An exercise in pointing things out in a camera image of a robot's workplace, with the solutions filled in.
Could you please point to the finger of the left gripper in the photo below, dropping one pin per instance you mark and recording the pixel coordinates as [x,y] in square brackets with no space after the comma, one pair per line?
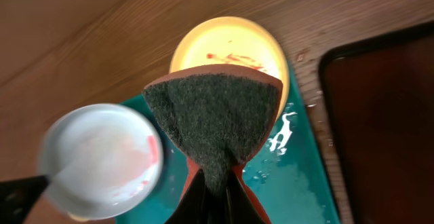
[19,196]

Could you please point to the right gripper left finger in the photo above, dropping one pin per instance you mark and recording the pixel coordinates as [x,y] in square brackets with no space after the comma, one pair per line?
[192,207]

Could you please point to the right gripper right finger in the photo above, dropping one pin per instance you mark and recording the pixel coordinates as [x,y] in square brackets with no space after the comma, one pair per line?
[238,207]

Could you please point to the light blue plate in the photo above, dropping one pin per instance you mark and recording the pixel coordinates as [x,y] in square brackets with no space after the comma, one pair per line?
[101,160]

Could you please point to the red green scrub sponge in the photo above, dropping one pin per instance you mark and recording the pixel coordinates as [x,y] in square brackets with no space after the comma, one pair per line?
[219,116]

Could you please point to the yellow-green plate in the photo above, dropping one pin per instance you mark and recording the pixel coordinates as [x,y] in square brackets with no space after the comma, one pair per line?
[77,218]
[233,40]

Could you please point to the teal plastic tray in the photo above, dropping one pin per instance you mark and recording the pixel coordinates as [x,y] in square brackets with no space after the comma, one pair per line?
[287,175]

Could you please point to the dark brown black tray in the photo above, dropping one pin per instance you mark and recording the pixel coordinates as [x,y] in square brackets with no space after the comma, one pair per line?
[378,95]

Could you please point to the yellow-green plate top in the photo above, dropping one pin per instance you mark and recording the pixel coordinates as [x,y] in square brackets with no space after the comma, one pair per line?
[233,40]

